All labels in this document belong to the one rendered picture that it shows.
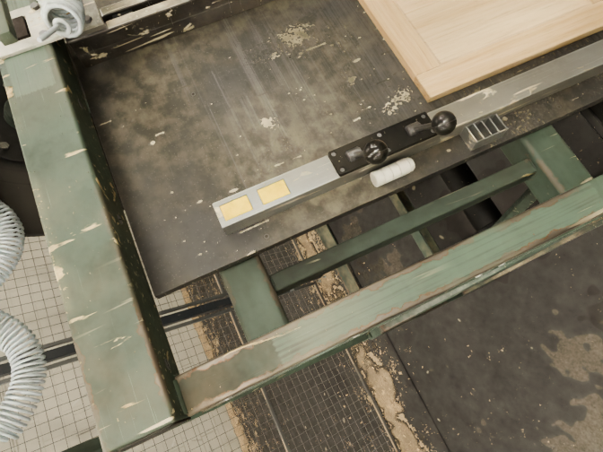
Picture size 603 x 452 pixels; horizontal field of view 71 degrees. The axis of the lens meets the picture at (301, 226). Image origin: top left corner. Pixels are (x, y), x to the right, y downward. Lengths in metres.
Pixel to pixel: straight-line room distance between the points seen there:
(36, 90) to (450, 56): 0.78
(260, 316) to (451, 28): 0.70
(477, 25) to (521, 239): 0.48
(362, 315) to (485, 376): 1.98
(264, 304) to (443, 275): 0.30
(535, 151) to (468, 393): 1.95
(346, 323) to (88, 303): 0.38
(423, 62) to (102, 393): 0.80
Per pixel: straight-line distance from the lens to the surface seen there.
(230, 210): 0.73
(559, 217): 0.82
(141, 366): 0.65
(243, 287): 0.77
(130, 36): 1.00
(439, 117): 0.70
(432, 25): 1.01
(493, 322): 2.46
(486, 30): 1.04
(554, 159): 0.98
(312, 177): 0.74
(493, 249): 0.75
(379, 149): 0.64
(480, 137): 0.86
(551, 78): 0.98
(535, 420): 2.59
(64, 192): 0.77
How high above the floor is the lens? 2.04
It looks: 38 degrees down
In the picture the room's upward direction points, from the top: 101 degrees counter-clockwise
